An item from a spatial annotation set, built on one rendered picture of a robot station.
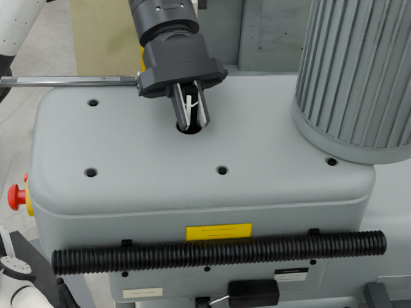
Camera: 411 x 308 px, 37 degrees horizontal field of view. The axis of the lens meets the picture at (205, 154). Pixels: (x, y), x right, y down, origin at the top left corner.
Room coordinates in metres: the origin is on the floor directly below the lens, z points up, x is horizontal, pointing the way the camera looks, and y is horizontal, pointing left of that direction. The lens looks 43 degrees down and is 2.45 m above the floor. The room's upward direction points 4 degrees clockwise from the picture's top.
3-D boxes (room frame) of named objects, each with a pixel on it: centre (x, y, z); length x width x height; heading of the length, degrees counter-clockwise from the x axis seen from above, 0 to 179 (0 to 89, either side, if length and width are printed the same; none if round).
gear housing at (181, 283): (0.66, -0.02, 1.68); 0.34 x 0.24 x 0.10; 99
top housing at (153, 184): (0.66, 0.01, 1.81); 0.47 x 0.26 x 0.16; 99
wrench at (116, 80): (0.74, 0.19, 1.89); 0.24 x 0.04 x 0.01; 97
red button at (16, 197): (0.61, 0.28, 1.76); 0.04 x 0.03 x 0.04; 9
